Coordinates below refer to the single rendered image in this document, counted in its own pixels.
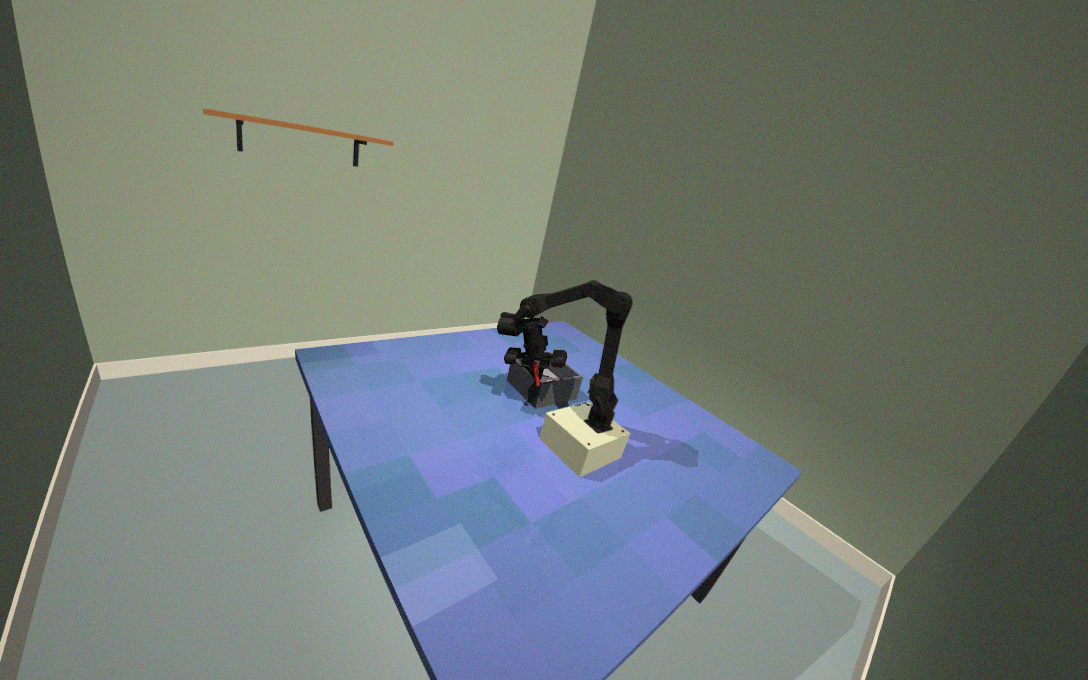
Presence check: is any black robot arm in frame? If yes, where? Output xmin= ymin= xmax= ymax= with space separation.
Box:
xmin=497 ymin=280 xmax=632 ymax=433

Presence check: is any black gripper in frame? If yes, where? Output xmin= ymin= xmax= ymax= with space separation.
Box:
xmin=504 ymin=335 xmax=567 ymax=380

